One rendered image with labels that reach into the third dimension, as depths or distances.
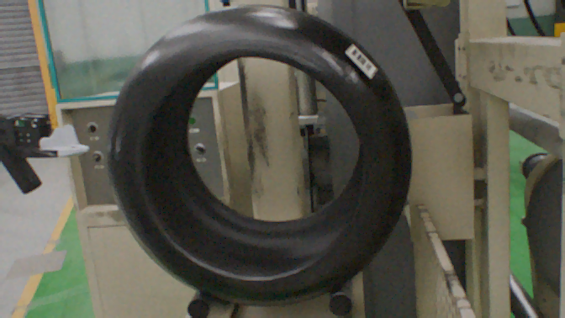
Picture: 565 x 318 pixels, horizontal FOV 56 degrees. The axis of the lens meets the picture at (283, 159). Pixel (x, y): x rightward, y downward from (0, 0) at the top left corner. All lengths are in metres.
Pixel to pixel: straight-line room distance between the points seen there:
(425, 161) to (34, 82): 9.34
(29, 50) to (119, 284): 8.46
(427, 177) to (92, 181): 1.16
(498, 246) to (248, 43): 0.79
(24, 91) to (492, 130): 9.44
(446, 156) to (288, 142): 0.38
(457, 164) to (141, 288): 1.18
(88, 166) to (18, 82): 8.37
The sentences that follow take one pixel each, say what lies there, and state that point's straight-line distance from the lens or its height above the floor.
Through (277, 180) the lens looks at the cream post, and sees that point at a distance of 1.35.
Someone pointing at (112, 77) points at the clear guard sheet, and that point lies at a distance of 1.83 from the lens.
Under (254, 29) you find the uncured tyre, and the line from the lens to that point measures 0.91.
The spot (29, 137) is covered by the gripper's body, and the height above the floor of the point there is 1.26.
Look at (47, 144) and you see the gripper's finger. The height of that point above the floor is 1.24.
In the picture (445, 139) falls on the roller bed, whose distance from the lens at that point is 1.26.
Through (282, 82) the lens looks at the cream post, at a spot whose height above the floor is 1.30.
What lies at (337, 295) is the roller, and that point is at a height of 0.92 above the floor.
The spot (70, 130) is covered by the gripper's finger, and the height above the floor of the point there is 1.26.
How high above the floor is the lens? 1.40
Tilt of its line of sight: 13 degrees down
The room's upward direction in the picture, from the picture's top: 6 degrees counter-clockwise
